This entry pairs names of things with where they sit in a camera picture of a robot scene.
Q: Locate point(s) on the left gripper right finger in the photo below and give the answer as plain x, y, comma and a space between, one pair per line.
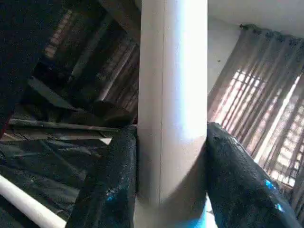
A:
242, 185

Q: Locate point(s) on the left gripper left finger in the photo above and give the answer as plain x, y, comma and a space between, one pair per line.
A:
111, 185

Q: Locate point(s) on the white plastic table leg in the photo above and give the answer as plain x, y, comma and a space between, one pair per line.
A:
28, 204
173, 95

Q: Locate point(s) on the black work mat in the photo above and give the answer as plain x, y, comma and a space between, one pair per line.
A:
47, 166

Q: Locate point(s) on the grey curtain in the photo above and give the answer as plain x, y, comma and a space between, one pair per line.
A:
266, 95

